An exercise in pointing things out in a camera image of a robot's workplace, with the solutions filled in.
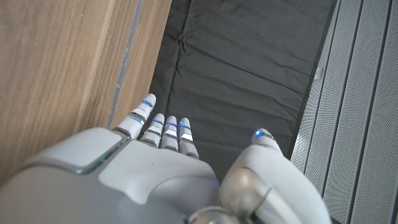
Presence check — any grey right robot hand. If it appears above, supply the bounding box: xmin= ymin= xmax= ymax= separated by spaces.
xmin=0 ymin=93 xmax=333 ymax=224

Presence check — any black curtain backdrop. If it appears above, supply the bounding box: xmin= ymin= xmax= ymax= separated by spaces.
xmin=148 ymin=0 xmax=339 ymax=184

